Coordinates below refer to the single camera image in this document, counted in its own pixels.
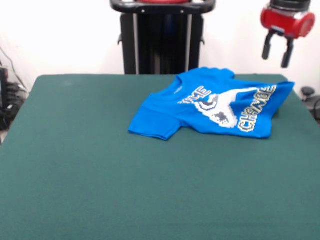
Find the blue printed t-shirt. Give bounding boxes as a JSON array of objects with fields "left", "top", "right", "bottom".
[{"left": 127, "top": 66, "right": 296, "bottom": 141}]

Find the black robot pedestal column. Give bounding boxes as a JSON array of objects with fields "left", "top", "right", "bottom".
[{"left": 109, "top": 0, "right": 216, "bottom": 76}]

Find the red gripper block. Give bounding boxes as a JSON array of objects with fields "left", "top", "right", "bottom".
[{"left": 260, "top": 6, "right": 317, "bottom": 69}]

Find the dark green table cloth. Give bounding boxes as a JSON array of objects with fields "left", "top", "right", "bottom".
[{"left": 0, "top": 73, "right": 320, "bottom": 240}]

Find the black cables and equipment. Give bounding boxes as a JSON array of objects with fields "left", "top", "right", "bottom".
[{"left": 0, "top": 44, "right": 29, "bottom": 146}]

